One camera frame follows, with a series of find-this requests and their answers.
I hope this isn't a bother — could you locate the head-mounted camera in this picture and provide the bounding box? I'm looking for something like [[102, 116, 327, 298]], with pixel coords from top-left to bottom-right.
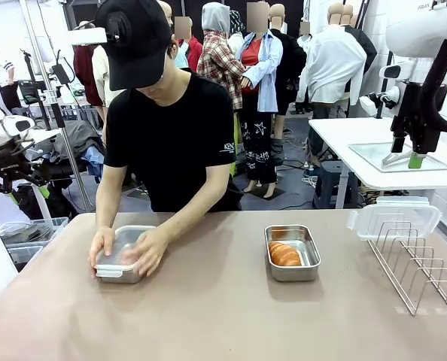
[[71, 11, 133, 47]]

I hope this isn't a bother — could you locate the mannequin in white shirt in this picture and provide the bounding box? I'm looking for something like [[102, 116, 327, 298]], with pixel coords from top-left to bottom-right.
[[296, 2, 368, 114]]

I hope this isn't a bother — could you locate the black baseball cap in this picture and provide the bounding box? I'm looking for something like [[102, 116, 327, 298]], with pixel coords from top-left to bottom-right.
[[94, 0, 172, 92]]

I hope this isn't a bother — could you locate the mannequin in black jacket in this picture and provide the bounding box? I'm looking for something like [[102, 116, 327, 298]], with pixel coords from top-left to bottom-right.
[[343, 3, 379, 76]]

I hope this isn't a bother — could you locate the person's left hand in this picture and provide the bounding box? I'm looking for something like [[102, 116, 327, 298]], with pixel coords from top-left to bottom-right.
[[122, 229, 171, 278]]

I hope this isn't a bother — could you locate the black camera tripod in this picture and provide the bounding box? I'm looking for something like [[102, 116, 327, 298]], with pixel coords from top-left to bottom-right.
[[19, 47, 66, 131]]

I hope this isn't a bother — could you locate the person in black t-shirt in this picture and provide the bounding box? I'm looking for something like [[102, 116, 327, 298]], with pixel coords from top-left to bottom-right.
[[95, 0, 244, 214]]

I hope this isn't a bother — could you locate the white side table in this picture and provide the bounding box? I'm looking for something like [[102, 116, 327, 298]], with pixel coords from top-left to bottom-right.
[[308, 117, 447, 210]]

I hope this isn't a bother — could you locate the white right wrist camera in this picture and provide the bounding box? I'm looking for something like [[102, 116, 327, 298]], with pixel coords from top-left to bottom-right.
[[358, 86, 402, 117]]

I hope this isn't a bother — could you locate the mannequin in plaid shirt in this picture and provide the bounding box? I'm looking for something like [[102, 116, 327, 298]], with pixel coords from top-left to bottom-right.
[[196, 2, 247, 177]]

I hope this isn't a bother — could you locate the steel rectangular container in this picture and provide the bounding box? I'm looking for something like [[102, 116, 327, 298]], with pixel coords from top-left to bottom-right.
[[263, 224, 321, 283], [95, 224, 159, 284]]

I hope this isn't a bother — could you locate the mannequin in cream jacket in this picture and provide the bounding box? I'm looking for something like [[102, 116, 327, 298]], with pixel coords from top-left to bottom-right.
[[91, 44, 114, 111]]

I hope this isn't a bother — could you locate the flat metal tray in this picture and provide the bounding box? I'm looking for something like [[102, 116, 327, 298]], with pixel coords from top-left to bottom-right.
[[348, 141, 447, 173]]

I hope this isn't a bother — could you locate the clear plastic storage bin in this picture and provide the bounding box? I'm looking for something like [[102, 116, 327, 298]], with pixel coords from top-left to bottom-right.
[[5, 243, 47, 272], [0, 217, 69, 244]]

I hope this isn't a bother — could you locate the mannequin with patterned hat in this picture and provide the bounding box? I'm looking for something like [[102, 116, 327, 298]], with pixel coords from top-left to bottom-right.
[[229, 9, 247, 57]]

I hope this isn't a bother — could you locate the person's right forearm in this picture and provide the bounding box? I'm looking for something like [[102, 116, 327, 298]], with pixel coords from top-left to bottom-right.
[[94, 180, 123, 231]]

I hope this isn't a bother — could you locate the aluminium frame pole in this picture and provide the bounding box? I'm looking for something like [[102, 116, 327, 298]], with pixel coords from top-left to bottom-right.
[[19, 0, 96, 212]]

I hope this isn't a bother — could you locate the white work table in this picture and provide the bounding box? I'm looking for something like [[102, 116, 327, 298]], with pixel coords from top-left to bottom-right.
[[20, 127, 63, 146]]

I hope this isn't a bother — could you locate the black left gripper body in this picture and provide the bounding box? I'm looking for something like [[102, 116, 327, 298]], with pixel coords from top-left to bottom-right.
[[0, 142, 44, 188]]

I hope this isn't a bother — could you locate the person's right hand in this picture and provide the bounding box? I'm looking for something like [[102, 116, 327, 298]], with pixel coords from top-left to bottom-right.
[[89, 227, 116, 278]]

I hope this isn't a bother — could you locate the mannequin in blue shirt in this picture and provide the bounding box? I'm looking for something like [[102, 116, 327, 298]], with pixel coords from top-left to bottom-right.
[[238, 0, 284, 200]]

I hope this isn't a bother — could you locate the clear plastic clip lid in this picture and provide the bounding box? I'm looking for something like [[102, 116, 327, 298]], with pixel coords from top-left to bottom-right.
[[346, 195, 443, 241], [95, 224, 159, 278]]

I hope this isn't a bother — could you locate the metal wire rack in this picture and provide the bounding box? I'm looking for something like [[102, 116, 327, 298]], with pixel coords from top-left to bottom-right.
[[366, 220, 447, 317]]

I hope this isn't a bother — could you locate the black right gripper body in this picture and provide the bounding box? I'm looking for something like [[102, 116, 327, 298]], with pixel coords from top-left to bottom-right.
[[394, 83, 441, 153]]

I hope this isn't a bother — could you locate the mannequin in black coat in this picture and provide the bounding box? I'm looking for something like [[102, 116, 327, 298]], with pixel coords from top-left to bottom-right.
[[268, 3, 308, 166]]

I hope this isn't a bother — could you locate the person's left forearm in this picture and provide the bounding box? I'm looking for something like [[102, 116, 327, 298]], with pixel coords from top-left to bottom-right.
[[154, 187, 224, 241]]

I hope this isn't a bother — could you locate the pile of grey blue clothes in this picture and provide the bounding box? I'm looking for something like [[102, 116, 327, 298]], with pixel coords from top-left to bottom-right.
[[48, 120, 107, 177]]

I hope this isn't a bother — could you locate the black right arm cable sleeve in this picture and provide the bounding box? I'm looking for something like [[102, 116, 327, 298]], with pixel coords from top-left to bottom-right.
[[421, 37, 447, 133]]

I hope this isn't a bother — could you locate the grey plastic stool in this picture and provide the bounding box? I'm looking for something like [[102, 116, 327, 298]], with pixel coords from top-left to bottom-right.
[[312, 160, 360, 210]]

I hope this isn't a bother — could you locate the mannequin in dark red jacket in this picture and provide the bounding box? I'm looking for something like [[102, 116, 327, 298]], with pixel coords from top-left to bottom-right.
[[73, 20, 105, 110]]

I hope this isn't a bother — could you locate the golden croissant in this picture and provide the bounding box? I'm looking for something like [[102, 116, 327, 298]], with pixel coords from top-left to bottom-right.
[[268, 240, 303, 268]]

